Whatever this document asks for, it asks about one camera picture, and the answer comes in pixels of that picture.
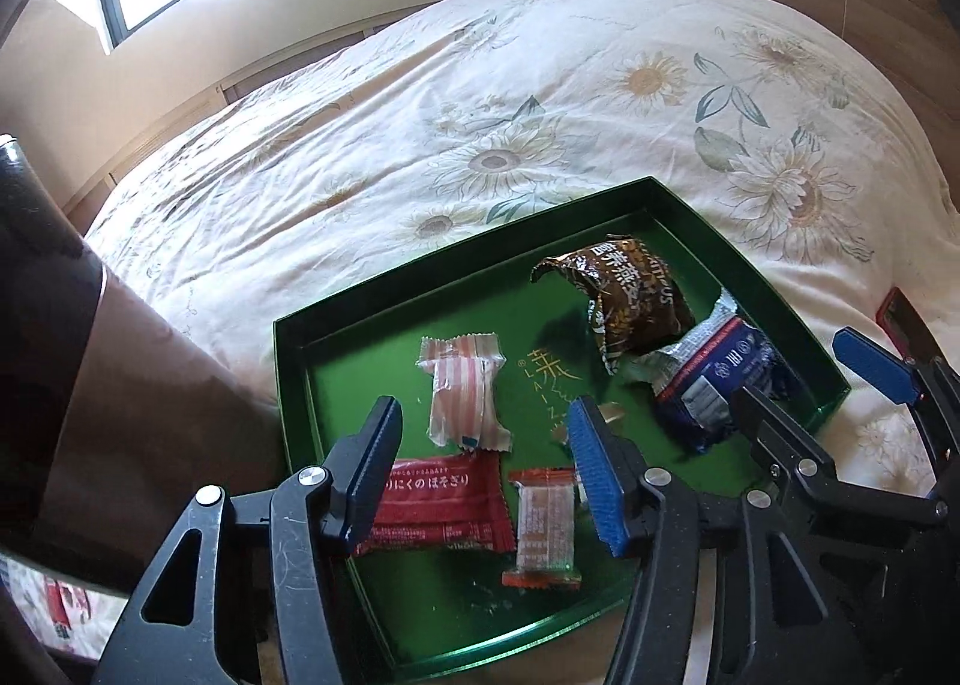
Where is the brown snack packet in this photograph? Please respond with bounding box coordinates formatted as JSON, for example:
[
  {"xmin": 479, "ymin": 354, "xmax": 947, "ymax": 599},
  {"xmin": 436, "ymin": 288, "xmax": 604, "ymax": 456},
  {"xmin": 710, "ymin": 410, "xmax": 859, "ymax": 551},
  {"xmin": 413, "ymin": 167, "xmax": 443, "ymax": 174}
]
[{"xmin": 531, "ymin": 233, "xmax": 697, "ymax": 377}]

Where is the printed packet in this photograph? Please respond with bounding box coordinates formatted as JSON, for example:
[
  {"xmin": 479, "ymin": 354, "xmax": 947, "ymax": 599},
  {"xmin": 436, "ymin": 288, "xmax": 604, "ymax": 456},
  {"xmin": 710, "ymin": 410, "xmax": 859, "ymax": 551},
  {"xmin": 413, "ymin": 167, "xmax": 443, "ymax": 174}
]
[{"xmin": 41, "ymin": 576, "xmax": 98, "ymax": 648}]

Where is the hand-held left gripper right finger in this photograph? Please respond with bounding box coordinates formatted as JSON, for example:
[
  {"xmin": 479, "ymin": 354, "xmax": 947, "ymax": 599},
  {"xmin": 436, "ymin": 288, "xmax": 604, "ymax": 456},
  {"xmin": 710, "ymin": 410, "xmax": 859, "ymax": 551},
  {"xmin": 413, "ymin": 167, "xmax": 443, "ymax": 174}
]
[{"xmin": 568, "ymin": 396, "xmax": 833, "ymax": 685}]

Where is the green tray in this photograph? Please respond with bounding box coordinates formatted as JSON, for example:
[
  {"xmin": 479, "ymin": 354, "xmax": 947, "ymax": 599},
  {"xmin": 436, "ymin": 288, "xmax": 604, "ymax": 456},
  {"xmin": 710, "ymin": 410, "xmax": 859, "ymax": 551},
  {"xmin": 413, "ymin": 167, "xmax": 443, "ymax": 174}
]
[{"xmin": 272, "ymin": 175, "xmax": 851, "ymax": 682}]

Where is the blue and silver snack packet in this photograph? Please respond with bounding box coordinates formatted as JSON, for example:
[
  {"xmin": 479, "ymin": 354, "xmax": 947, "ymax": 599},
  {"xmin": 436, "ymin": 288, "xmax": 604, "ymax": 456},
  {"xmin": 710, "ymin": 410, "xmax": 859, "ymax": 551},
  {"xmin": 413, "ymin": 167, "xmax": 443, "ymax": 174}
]
[{"xmin": 645, "ymin": 286, "xmax": 800, "ymax": 457}]

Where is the small orange snack packet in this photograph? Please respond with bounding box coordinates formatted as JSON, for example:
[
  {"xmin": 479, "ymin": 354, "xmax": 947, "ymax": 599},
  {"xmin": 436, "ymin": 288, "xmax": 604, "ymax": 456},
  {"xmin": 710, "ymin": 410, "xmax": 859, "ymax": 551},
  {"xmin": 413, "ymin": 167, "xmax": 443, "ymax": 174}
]
[{"xmin": 501, "ymin": 467, "xmax": 584, "ymax": 590}]

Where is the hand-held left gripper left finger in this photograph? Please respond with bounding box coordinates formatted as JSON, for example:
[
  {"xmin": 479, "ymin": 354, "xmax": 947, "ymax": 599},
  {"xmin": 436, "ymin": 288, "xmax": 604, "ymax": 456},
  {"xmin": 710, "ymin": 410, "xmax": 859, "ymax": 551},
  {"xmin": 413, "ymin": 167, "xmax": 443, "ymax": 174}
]
[{"xmin": 90, "ymin": 396, "xmax": 404, "ymax": 685}]

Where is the floral duvet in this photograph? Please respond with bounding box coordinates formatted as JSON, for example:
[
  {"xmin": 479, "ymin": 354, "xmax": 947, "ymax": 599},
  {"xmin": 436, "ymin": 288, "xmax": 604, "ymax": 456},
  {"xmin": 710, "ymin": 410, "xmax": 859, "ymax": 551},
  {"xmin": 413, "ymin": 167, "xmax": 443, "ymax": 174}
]
[{"xmin": 0, "ymin": 0, "xmax": 960, "ymax": 685}]

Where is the pink striped snack packet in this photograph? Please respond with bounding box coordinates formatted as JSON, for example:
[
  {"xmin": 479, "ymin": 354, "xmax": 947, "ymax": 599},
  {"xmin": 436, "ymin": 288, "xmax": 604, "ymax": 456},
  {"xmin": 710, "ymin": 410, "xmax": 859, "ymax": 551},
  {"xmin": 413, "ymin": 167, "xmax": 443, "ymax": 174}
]
[{"xmin": 415, "ymin": 330, "xmax": 515, "ymax": 453}]

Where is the brown and black tower appliance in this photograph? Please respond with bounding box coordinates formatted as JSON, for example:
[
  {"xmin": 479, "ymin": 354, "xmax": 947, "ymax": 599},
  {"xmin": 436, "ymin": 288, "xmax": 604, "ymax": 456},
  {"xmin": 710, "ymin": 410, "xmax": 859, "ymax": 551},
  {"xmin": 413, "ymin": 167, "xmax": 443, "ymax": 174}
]
[{"xmin": 0, "ymin": 134, "xmax": 293, "ymax": 581}]

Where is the red snack packet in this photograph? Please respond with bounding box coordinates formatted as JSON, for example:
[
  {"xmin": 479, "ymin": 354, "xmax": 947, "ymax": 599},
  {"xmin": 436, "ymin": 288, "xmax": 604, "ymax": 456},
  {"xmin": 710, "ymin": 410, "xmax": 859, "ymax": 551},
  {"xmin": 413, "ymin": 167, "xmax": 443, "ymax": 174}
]
[{"xmin": 352, "ymin": 451, "xmax": 518, "ymax": 557}]

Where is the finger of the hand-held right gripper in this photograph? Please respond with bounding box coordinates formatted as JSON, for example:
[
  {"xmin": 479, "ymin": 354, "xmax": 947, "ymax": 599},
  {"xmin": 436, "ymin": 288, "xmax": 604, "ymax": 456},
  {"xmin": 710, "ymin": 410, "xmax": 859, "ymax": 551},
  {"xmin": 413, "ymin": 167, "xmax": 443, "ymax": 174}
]
[
  {"xmin": 832, "ymin": 326, "xmax": 960, "ymax": 498},
  {"xmin": 731, "ymin": 385, "xmax": 942, "ymax": 525}
]

